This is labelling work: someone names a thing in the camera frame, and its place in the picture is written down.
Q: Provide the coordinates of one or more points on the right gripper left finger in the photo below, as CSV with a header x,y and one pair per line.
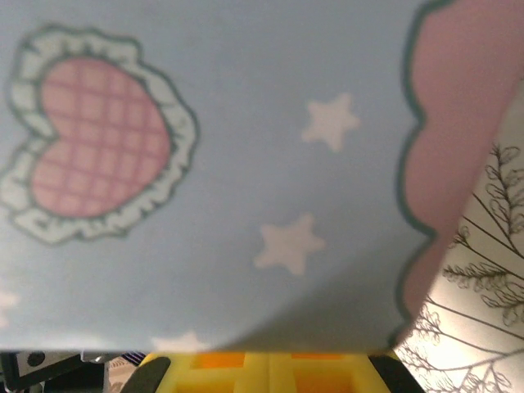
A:
x,y
213,374

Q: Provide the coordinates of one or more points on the floral patterned table cover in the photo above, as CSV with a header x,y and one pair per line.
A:
x,y
483,327

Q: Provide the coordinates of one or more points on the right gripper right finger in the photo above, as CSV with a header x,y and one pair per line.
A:
x,y
327,374

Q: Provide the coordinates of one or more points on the light blue cartoon pouch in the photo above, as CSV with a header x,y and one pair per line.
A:
x,y
245,163

